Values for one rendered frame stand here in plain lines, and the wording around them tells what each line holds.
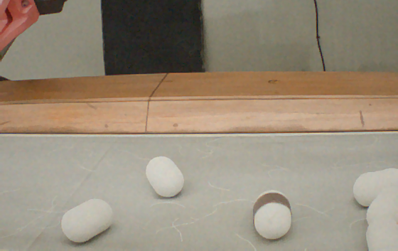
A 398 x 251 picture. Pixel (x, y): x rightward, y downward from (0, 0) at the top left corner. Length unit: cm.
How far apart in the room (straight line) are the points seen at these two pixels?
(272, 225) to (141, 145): 18
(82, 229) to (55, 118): 21
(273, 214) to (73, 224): 11
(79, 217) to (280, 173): 15
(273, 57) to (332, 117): 195
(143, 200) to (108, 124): 14
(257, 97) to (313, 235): 19
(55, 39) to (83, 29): 15
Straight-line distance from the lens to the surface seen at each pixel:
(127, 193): 36
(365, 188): 32
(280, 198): 30
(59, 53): 255
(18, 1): 49
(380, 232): 27
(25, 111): 51
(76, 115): 49
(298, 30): 238
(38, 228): 33
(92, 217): 30
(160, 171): 34
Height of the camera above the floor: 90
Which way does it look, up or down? 18 degrees down
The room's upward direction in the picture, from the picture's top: 3 degrees counter-clockwise
